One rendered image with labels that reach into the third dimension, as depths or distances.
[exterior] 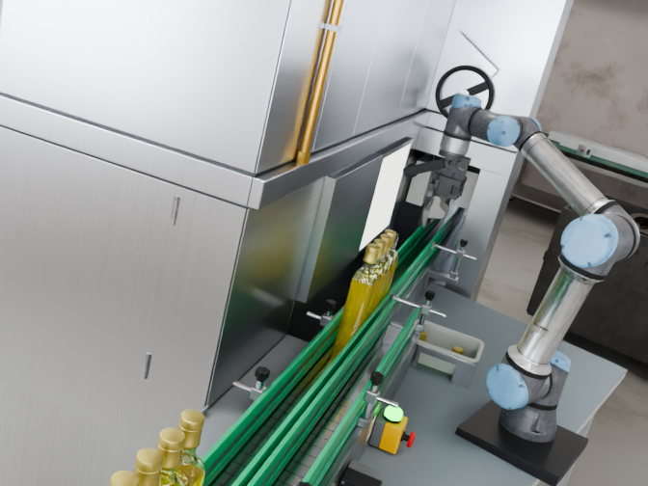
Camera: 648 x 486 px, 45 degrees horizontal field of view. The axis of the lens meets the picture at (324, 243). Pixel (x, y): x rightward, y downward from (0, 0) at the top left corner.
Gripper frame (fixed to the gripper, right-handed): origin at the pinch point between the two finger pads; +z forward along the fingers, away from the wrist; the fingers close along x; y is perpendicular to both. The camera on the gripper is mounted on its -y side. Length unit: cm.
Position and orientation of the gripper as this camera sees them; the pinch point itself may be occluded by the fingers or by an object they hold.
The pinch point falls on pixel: (424, 220)
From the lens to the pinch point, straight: 214.7
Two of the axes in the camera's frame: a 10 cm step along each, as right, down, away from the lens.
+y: 9.0, 3.2, -2.9
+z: -2.2, 9.2, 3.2
